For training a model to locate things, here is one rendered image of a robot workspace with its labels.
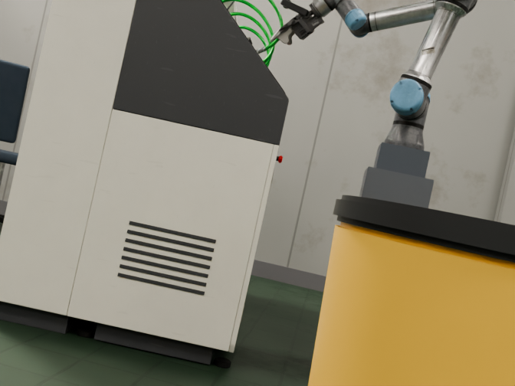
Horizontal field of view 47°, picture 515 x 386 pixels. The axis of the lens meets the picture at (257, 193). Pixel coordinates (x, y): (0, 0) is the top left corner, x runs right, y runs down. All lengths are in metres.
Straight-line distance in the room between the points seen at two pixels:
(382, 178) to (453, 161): 2.47
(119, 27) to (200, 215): 0.70
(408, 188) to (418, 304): 1.67
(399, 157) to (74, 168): 1.15
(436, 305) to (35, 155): 1.76
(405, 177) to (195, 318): 0.90
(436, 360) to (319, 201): 4.02
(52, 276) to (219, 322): 0.59
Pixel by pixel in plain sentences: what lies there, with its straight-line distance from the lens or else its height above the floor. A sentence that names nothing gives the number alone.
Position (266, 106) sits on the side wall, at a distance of 2.01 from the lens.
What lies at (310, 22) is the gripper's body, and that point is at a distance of 2.38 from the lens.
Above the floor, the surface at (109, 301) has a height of 0.15.
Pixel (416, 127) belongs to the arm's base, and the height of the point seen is 0.98.
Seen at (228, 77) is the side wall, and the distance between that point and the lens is 2.03.
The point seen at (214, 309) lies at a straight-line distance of 2.03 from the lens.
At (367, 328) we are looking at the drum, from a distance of 0.56.
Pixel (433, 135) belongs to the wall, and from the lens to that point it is 4.62.
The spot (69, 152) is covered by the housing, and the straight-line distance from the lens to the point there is 2.10.
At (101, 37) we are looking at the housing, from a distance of 2.13.
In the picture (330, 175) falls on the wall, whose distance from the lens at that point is 4.53.
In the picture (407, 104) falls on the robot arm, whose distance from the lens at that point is 2.14.
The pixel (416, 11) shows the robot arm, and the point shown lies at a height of 1.42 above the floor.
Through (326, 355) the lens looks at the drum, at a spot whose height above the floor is 0.47.
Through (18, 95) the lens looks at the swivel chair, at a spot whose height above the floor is 0.91.
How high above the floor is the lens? 0.61
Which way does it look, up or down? level
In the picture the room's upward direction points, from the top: 12 degrees clockwise
